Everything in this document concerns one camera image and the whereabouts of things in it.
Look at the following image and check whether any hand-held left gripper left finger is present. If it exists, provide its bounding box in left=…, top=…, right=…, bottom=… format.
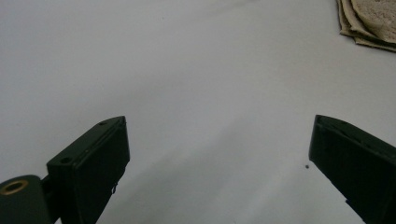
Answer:
left=46, top=116, right=131, bottom=224

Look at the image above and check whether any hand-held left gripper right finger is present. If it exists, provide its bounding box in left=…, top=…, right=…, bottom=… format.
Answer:
left=308, top=114, right=396, bottom=224

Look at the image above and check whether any beige folded cloth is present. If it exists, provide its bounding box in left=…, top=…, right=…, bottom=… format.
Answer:
left=335, top=0, right=396, bottom=53

